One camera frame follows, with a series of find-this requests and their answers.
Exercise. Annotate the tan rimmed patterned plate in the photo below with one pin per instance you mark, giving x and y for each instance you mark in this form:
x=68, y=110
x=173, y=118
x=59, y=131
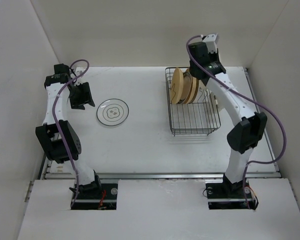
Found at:
x=190, y=88

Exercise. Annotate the white cutlery holder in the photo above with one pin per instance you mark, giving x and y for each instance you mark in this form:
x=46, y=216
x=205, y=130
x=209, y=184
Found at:
x=216, y=103

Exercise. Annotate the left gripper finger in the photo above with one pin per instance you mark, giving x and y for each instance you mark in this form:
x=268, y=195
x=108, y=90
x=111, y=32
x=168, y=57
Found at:
x=79, y=107
x=91, y=103

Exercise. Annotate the tan wooden plate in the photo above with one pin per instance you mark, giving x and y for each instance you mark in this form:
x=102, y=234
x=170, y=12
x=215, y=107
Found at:
x=176, y=86

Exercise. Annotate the white plate with black rings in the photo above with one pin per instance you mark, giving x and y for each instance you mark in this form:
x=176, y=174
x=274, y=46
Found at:
x=112, y=112

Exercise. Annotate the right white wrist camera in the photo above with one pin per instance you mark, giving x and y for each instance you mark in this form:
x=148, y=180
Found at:
x=211, y=41

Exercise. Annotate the black wire dish rack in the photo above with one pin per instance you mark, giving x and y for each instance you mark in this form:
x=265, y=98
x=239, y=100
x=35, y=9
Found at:
x=200, y=116

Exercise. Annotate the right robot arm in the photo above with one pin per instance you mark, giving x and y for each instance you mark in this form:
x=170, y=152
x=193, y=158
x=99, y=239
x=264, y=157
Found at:
x=248, y=125

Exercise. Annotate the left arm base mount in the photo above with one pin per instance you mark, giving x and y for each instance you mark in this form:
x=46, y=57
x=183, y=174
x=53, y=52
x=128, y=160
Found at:
x=103, y=200

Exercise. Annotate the aluminium front rail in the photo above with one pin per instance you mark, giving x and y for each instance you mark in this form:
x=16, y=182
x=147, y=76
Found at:
x=163, y=176

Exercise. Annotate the aluminium right rail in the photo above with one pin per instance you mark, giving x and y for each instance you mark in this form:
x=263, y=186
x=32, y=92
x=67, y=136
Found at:
x=266, y=136

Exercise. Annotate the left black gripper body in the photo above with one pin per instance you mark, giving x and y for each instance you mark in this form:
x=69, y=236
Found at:
x=79, y=95

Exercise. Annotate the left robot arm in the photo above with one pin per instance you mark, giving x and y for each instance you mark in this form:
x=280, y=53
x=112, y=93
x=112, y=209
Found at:
x=86, y=177

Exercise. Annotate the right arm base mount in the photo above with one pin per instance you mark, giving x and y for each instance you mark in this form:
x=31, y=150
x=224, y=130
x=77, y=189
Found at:
x=219, y=199

